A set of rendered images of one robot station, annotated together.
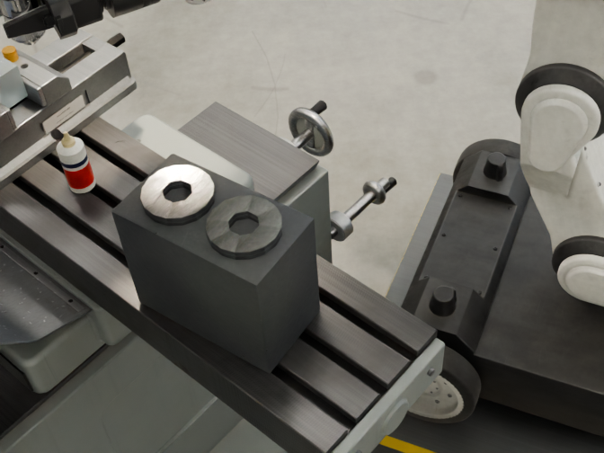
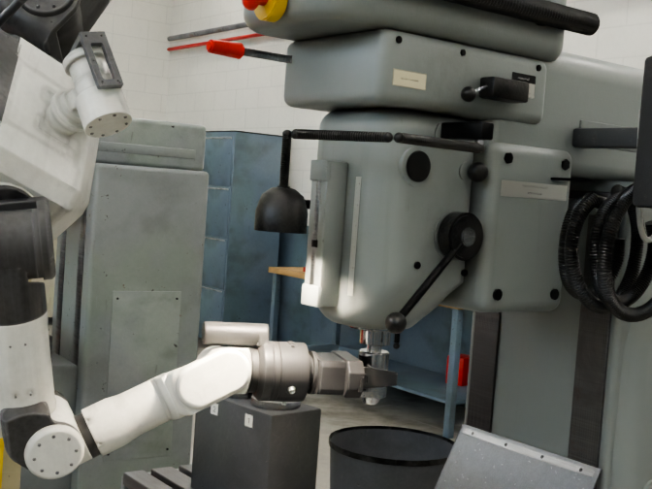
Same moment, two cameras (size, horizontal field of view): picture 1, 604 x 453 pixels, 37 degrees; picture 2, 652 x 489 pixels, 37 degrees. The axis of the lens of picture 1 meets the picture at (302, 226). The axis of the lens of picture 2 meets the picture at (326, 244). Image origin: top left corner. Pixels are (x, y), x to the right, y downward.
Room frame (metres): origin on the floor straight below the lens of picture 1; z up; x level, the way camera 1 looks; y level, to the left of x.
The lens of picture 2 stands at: (2.47, 0.48, 1.50)
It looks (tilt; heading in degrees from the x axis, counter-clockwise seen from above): 3 degrees down; 189
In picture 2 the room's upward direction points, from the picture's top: 4 degrees clockwise
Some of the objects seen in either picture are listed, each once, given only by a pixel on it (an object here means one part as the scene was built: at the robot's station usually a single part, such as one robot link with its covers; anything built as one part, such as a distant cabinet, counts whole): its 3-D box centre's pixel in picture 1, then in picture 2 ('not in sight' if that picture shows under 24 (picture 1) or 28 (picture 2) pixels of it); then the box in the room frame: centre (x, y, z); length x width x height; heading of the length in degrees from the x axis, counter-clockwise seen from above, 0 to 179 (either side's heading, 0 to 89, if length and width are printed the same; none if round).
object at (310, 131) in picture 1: (299, 141); not in sight; (1.37, -0.01, 0.63); 0.16 x 0.12 x 0.12; 136
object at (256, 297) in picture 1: (220, 259); (254, 445); (0.74, 0.11, 1.03); 0.22 x 0.12 x 0.20; 53
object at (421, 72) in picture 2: not in sight; (415, 83); (0.98, 0.37, 1.68); 0.34 x 0.24 x 0.10; 136
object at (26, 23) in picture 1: (29, 24); not in sight; (0.99, 0.33, 1.23); 0.06 x 0.02 x 0.03; 114
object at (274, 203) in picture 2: not in sight; (281, 209); (1.18, 0.22, 1.48); 0.07 x 0.07 x 0.06
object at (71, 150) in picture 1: (74, 159); not in sight; (0.99, 0.33, 0.98); 0.04 x 0.04 x 0.11
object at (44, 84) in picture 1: (29, 75); not in sight; (1.16, 0.41, 1.02); 0.12 x 0.06 x 0.04; 48
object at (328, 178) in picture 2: not in sight; (324, 233); (1.09, 0.26, 1.45); 0.04 x 0.04 x 0.21; 46
